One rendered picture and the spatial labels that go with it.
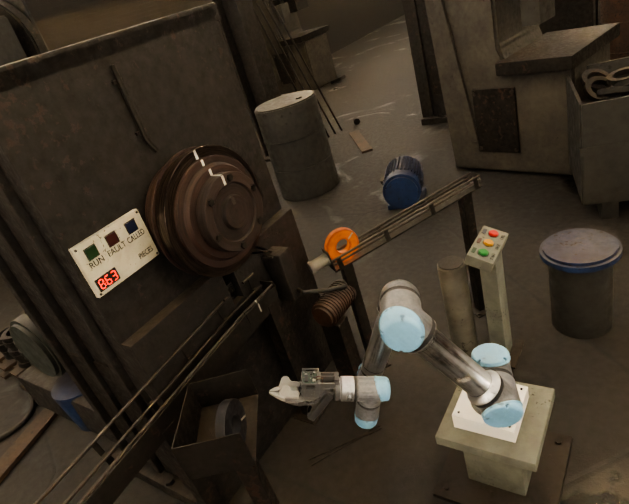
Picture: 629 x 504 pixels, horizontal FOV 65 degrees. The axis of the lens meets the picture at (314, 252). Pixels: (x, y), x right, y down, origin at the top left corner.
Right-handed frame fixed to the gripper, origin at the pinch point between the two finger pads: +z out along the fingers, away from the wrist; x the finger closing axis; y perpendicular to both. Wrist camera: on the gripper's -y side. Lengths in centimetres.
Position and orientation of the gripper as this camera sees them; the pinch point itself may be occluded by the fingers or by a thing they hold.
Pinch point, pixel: (273, 393)
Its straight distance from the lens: 157.4
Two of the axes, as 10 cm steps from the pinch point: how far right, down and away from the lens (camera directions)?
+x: 0.4, 4.7, -8.8
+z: -10.0, -0.1, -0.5
